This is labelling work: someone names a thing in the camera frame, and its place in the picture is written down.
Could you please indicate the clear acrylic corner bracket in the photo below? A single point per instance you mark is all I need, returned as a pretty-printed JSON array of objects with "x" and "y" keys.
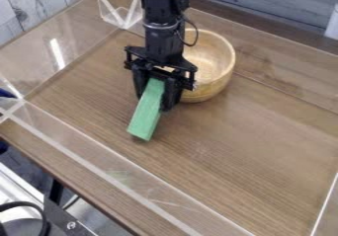
[{"x": 122, "y": 17}]

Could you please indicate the black metal table leg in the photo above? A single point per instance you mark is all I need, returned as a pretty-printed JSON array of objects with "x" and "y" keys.
[{"x": 57, "y": 192}]

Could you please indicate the brown wooden bowl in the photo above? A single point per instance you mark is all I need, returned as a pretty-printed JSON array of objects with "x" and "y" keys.
[{"x": 213, "y": 55}]

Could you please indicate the green rectangular block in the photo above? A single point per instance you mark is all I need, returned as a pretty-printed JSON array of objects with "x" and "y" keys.
[{"x": 147, "y": 113}]

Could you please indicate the grey metal clamp plate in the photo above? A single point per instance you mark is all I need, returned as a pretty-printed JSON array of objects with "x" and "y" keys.
[{"x": 63, "y": 224}]

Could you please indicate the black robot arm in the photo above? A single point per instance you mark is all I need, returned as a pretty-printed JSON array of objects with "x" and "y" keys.
[{"x": 159, "y": 59}]

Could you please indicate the clear acrylic front wall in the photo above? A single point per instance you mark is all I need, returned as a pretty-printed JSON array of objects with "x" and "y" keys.
[{"x": 71, "y": 126}]

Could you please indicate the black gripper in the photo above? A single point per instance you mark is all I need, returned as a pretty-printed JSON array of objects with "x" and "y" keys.
[{"x": 178, "y": 68}]

